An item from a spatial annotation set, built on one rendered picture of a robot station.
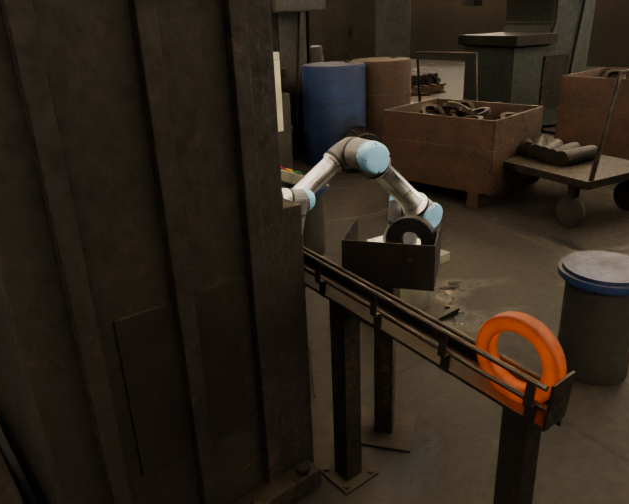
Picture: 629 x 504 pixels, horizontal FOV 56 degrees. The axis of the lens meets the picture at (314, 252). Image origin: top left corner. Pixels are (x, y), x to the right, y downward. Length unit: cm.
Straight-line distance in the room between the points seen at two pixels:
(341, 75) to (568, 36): 291
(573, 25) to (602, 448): 571
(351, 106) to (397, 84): 55
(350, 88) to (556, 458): 392
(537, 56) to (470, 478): 554
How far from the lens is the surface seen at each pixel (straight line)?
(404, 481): 193
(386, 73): 564
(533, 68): 694
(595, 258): 243
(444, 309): 281
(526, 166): 415
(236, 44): 131
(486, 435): 212
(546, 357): 119
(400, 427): 210
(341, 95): 532
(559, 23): 715
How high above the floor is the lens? 132
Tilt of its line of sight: 22 degrees down
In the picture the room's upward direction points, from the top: 2 degrees counter-clockwise
